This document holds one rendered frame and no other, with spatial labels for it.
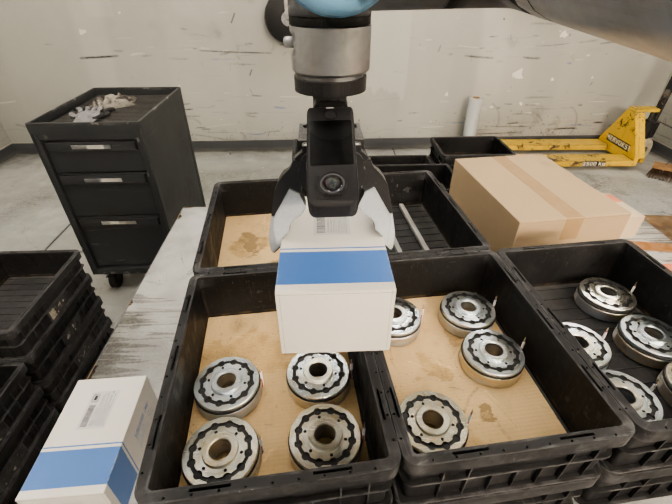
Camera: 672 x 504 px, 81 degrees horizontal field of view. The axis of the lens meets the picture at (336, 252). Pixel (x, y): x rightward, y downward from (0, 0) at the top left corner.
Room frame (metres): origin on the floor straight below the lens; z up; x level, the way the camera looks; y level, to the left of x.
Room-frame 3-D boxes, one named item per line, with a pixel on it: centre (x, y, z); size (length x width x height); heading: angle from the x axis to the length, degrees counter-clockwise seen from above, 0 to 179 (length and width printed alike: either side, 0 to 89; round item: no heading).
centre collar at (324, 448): (0.30, 0.02, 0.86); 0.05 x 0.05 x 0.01
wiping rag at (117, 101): (2.00, 1.08, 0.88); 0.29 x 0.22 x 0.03; 2
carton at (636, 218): (1.13, -0.89, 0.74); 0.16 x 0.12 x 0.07; 8
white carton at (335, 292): (0.39, 0.00, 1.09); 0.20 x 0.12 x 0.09; 2
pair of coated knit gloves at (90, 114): (1.77, 1.10, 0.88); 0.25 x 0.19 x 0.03; 2
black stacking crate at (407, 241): (0.84, -0.15, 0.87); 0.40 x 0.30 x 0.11; 8
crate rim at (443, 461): (0.44, -0.20, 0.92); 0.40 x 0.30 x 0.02; 8
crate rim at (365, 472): (0.40, 0.10, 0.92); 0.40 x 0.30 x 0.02; 8
